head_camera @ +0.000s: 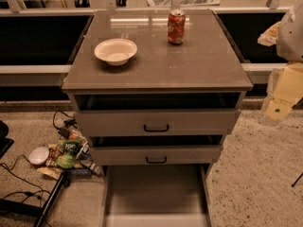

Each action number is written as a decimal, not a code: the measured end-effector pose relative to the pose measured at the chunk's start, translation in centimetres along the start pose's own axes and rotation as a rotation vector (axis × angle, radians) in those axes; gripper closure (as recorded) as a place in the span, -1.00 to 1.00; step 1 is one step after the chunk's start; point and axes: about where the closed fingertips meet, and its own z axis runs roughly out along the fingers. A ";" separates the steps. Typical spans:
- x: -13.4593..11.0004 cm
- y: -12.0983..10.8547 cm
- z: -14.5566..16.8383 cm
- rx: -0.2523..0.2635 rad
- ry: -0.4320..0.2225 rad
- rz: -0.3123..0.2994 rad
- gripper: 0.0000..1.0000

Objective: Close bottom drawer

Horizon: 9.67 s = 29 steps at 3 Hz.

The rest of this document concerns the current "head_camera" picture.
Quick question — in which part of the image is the grey drawer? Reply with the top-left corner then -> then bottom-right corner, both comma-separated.
75,110 -> 241,137
90,145 -> 223,166
99,165 -> 214,227

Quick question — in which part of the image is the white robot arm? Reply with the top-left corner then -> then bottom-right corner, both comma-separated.
258,0 -> 303,126

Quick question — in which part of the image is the grey drawer cabinet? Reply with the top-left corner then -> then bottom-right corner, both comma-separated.
61,9 -> 254,175

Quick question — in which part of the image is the black tripod leg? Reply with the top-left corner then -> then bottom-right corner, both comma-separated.
291,173 -> 303,187

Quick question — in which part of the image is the red soda can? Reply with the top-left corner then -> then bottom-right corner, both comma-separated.
168,9 -> 186,44

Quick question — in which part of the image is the white paper bowl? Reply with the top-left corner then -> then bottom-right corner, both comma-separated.
94,39 -> 137,66

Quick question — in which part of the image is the black power adapter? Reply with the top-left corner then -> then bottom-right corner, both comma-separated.
58,127 -> 70,139

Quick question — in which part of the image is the green snack bag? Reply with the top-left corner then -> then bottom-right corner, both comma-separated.
56,140 -> 79,169

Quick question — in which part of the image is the yellow snack wrapper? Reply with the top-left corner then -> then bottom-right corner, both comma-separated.
37,166 -> 62,180

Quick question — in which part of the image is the small white bowl on floor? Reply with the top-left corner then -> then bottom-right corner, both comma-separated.
28,147 -> 49,166

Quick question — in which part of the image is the black stand base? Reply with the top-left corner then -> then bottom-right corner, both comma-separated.
0,173 -> 69,227

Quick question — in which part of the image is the black cable on floor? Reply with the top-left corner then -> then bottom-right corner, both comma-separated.
0,154 -> 52,206

